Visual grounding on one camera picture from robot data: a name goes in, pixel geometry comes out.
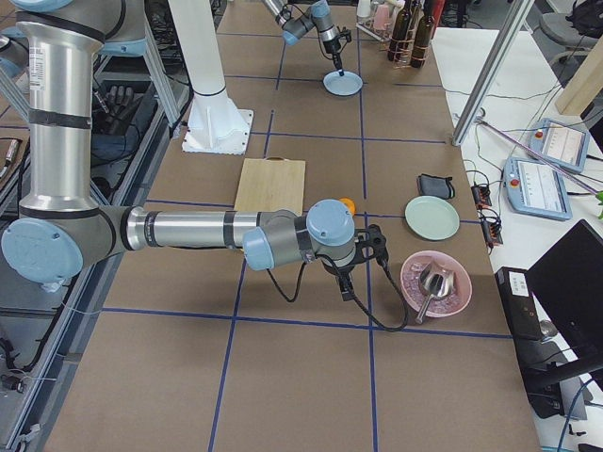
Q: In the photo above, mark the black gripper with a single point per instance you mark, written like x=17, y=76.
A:
x=340, y=270
x=332, y=47

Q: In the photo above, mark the light blue plate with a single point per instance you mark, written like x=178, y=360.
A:
x=342, y=84

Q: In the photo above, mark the light green plate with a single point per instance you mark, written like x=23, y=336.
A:
x=432, y=218

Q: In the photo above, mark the white cup on rack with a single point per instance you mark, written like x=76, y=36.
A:
x=363, y=10

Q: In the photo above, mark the pink bowl with ice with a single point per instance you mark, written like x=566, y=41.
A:
x=452, y=304

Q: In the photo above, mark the dark green wine bottle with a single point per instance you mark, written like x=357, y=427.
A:
x=401, y=27

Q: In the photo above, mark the orange mandarin fruit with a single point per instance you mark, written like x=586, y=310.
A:
x=349, y=203

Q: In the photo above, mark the steel ice scoop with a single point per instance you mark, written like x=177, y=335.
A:
x=436, y=282

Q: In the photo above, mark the bamboo cutting board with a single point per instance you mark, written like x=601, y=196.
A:
x=268, y=185

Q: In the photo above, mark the folded grey cloth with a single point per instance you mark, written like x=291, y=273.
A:
x=436, y=186

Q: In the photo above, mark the black computer box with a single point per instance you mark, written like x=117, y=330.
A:
x=519, y=307

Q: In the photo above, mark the green tipped grabber stick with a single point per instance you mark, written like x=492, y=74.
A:
x=565, y=173

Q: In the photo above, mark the near teach pendant tablet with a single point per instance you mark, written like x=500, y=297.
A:
x=535, y=189

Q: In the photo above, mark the teach pendant tablet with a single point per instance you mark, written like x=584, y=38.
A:
x=535, y=189
x=560, y=143

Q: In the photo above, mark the black monitor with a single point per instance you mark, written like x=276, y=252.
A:
x=567, y=282

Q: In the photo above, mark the far teach pendant tablet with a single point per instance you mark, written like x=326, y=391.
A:
x=560, y=143

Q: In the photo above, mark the copper wire bottle rack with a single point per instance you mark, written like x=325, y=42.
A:
x=408, y=46

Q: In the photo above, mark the aluminium frame post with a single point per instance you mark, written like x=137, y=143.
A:
x=501, y=47

